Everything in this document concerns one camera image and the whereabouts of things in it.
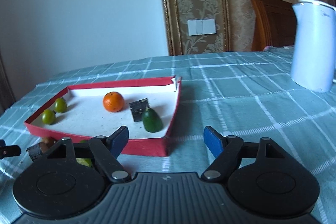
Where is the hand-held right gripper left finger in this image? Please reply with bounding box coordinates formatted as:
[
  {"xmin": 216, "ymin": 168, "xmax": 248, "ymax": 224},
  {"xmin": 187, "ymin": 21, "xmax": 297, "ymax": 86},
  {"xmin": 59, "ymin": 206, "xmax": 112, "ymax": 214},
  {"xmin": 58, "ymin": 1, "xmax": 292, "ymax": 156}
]
[{"xmin": 39, "ymin": 126, "xmax": 132, "ymax": 183}]

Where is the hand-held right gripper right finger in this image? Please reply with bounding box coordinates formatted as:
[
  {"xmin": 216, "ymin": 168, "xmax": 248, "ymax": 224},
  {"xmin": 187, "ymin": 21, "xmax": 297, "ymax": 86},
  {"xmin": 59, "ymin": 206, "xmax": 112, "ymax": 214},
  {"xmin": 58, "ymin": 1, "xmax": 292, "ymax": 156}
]
[{"xmin": 201, "ymin": 126, "xmax": 288, "ymax": 182}]

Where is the red cardboard tray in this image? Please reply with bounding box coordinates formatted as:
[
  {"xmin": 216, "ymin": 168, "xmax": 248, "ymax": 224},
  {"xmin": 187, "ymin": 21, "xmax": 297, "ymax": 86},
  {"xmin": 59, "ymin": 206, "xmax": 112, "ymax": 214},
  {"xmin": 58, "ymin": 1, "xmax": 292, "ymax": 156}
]
[{"xmin": 24, "ymin": 76, "xmax": 182, "ymax": 157}]

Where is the dark square block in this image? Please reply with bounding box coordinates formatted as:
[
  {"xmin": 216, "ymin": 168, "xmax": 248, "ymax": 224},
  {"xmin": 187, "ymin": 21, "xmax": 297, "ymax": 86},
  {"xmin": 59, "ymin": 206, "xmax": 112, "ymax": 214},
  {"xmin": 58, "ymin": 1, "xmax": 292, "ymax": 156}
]
[{"xmin": 129, "ymin": 98, "xmax": 150, "ymax": 123}]

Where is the dark green avocado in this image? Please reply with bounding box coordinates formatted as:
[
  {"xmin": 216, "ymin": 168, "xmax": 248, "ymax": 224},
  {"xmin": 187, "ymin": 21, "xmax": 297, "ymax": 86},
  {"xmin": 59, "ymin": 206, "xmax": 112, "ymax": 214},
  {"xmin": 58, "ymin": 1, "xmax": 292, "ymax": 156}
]
[{"xmin": 142, "ymin": 107, "xmax": 164, "ymax": 132}]

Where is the orange tangerine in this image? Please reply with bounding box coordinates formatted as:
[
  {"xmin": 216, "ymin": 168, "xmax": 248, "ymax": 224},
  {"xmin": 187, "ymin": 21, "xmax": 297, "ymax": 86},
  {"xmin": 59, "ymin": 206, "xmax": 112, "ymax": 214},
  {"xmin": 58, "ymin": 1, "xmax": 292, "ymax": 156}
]
[{"xmin": 102, "ymin": 92, "xmax": 125, "ymax": 113}]

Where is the small brown kiwi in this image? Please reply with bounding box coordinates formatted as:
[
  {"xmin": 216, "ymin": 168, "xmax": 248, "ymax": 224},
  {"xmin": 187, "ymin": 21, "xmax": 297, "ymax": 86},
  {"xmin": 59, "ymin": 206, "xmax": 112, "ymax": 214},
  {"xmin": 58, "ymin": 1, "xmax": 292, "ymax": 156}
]
[{"xmin": 41, "ymin": 136, "xmax": 57, "ymax": 148}]

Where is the green cucumber piece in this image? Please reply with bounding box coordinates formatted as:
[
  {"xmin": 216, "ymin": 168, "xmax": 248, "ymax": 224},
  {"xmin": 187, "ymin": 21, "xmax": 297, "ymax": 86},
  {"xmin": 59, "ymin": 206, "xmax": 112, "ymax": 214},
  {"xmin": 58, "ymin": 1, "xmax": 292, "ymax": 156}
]
[{"xmin": 76, "ymin": 139, "xmax": 94, "ymax": 168}]

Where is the green jujube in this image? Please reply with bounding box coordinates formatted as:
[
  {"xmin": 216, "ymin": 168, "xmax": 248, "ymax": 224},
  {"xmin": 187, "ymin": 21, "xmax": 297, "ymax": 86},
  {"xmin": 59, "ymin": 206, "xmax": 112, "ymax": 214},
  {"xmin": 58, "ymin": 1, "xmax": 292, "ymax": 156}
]
[
  {"xmin": 41, "ymin": 109, "xmax": 56, "ymax": 125},
  {"xmin": 54, "ymin": 97, "xmax": 68, "ymax": 113}
]

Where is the green checked sheet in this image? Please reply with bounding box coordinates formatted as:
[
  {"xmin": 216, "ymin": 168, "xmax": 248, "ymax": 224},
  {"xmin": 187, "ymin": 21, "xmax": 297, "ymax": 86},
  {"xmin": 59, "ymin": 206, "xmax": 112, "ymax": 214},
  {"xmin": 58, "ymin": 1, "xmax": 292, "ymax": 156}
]
[{"xmin": 0, "ymin": 48, "xmax": 336, "ymax": 224}]

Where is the pink cloth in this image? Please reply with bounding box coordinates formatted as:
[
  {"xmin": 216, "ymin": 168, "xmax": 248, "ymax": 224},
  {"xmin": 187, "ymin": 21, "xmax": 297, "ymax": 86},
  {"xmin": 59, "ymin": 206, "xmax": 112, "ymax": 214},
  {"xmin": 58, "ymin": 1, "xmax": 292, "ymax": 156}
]
[{"xmin": 263, "ymin": 46, "xmax": 294, "ymax": 52}]

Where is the brown wooden headboard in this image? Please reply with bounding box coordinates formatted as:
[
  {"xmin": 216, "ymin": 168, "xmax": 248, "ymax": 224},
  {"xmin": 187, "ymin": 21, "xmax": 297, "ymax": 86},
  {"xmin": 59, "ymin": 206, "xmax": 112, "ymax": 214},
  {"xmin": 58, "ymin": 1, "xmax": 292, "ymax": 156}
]
[{"xmin": 247, "ymin": 0, "xmax": 297, "ymax": 52}]

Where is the white electric kettle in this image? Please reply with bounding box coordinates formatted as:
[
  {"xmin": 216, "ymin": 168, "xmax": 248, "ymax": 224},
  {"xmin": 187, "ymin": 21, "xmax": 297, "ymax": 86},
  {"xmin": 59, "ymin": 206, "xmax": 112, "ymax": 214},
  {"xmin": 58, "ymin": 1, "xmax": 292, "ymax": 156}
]
[{"xmin": 290, "ymin": 0, "xmax": 336, "ymax": 93}]

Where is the dark wooden frame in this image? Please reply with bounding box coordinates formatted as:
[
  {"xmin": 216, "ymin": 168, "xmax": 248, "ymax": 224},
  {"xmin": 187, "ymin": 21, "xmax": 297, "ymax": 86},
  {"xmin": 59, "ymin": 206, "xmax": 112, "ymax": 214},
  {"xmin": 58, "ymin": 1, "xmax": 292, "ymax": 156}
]
[{"xmin": 0, "ymin": 51, "xmax": 16, "ymax": 115}]

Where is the white wall switch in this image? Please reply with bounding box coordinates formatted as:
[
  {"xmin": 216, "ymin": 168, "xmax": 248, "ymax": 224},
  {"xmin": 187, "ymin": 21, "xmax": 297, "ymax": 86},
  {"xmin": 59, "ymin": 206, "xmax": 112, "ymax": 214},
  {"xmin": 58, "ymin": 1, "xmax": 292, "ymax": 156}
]
[{"xmin": 187, "ymin": 18, "xmax": 216, "ymax": 36}]

